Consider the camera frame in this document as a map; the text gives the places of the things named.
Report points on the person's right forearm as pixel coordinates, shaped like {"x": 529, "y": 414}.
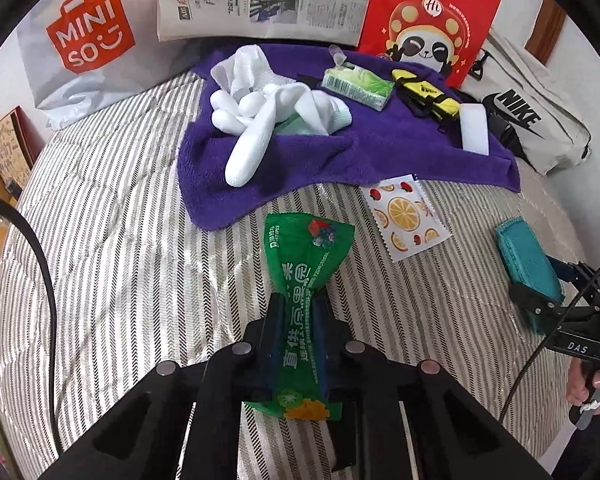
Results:
{"x": 590, "y": 455}

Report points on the teal sponge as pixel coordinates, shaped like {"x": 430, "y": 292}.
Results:
{"x": 525, "y": 260}

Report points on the person's right hand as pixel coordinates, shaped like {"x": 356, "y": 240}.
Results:
{"x": 577, "y": 385}

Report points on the white socks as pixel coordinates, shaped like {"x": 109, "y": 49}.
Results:
{"x": 250, "y": 145}

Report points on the wooden headboard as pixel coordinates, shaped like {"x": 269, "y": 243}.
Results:
{"x": 547, "y": 25}

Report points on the green tissue pack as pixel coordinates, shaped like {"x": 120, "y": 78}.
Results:
{"x": 360, "y": 85}

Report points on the purple towel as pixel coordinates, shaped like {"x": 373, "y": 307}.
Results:
{"x": 330, "y": 150}

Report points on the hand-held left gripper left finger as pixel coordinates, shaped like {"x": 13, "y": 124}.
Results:
{"x": 274, "y": 340}

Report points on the green wipes packet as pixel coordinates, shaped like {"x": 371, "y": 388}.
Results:
{"x": 300, "y": 270}

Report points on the red panda print paper bag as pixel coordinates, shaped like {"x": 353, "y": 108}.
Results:
{"x": 430, "y": 10}

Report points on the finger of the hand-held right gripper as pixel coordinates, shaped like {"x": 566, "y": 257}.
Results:
{"x": 535, "y": 302}
{"x": 572, "y": 272}

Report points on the striped bed quilt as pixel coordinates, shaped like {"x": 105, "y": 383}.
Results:
{"x": 130, "y": 260}

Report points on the orange fruit print sachet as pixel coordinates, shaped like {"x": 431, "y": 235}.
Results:
{"x": 405, "y": 215}

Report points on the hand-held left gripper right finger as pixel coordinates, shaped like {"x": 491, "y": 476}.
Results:
{"x": 337, "y": 345}

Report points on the white canvas waist bag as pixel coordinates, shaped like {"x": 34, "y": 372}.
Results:
{"x": 540, "y": 110}

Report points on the white plastic bag orange logo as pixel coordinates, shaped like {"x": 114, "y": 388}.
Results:
{"x": 90, "y": 40}

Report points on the brown cardboard box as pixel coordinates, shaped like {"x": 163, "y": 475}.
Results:
{"x": 10, "y": 145}

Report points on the folded newspaper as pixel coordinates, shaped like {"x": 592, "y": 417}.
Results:
{"x": 280, "y": 0}

